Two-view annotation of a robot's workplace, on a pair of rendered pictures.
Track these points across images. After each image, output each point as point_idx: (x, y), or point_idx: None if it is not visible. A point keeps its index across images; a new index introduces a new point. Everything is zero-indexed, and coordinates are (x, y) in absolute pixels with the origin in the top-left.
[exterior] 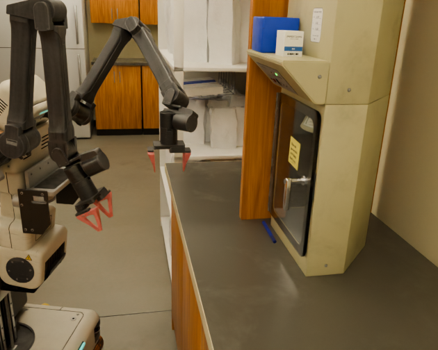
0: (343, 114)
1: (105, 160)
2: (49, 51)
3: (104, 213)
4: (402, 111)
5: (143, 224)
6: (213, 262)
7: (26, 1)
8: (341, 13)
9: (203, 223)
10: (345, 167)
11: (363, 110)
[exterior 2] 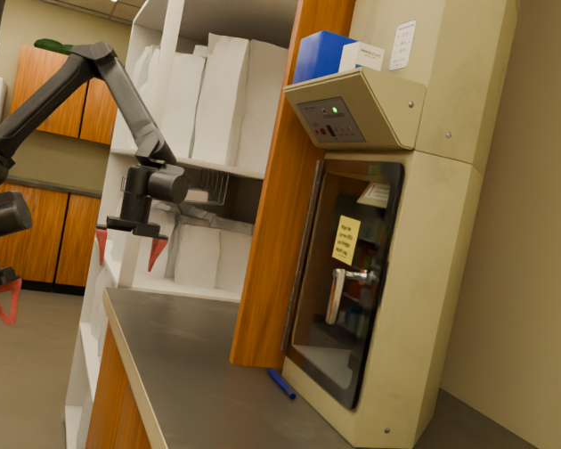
0: (438, 172)
1: (26, 213)
2: None
3: (0, 316)
4: (482, 226)
5: (33, 416)
6: (192, 412)
7: None
8: (449, 19)
9: (170, 362)
10: (432, 257)
11: (465, 171)
